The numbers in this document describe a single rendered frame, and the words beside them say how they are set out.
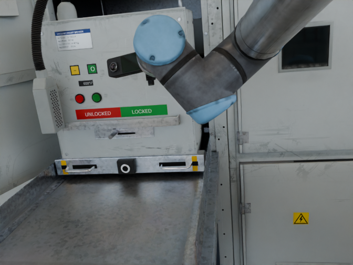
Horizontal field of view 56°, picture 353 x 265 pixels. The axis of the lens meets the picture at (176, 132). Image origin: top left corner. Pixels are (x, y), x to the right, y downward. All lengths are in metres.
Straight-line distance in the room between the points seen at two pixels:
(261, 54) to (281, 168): 0.83
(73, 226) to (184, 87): 0.55
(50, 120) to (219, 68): 0.65
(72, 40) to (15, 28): 0.30
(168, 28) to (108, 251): 0.53
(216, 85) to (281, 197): 0.90
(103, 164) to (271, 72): 0.69
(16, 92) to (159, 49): 0.85
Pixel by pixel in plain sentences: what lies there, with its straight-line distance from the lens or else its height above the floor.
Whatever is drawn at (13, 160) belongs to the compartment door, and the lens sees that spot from 1.37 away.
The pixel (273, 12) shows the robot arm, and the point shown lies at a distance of 0.49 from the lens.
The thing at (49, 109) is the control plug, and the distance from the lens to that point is 1.10.
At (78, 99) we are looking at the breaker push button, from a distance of 1.16.
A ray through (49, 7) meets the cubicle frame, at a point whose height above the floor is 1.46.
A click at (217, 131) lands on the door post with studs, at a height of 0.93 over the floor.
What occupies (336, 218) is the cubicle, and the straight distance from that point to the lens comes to 1.52.
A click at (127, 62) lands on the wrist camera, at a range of 0.80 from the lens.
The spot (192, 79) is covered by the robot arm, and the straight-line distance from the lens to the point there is 0.60.
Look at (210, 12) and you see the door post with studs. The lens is 1.26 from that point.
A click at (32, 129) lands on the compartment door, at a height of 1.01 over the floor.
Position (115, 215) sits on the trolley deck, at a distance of 0.98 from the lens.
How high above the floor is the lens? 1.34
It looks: 17 degrees down
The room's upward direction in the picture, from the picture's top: 6 degrees counter-clockwise
